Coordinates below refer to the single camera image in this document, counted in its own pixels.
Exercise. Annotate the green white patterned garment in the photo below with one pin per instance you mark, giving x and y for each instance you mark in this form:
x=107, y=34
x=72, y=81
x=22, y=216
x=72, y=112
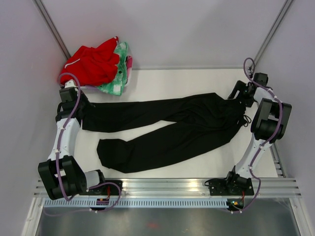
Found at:
x=122, y=49

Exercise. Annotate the white laundry basket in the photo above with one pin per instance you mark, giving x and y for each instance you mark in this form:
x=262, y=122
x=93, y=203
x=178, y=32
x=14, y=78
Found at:
x=116, y=87

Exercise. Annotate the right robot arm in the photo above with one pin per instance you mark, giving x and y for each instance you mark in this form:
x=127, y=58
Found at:
x=268, y=125

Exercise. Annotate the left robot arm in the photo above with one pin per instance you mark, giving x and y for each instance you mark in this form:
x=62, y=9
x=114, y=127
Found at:
x=61, y=175

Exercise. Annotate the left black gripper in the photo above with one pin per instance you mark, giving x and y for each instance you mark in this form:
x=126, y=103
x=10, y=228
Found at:
x=90, y=107

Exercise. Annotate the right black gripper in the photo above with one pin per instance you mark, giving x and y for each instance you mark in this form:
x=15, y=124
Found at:
x=240, y=86

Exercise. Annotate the pink white garment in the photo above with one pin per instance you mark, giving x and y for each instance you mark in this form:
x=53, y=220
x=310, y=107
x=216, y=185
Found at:
x=129, y=62

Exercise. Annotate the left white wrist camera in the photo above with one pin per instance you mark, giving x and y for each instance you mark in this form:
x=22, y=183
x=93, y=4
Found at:
x=70, y=84

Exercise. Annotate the red garment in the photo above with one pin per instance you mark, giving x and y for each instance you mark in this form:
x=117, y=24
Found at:
x=93, y=66

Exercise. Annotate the black trousers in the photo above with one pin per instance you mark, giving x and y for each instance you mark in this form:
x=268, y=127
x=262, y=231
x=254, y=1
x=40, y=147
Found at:
x=196, y=125

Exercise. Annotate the white slotted cable duct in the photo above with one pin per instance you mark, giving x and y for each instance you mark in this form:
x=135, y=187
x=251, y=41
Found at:
x=138, y=203

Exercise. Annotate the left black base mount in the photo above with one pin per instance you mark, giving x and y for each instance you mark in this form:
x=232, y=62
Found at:
x=108, y=188

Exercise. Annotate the aluminium mounting rail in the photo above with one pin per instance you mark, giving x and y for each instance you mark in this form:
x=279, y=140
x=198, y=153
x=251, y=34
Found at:
x=195, y=188

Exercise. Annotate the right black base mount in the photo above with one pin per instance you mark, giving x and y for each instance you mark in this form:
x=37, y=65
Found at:
x=217, y=188

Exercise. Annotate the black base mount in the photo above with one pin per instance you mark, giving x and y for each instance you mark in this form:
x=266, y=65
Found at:
x=108, y=188
x=217, y=188

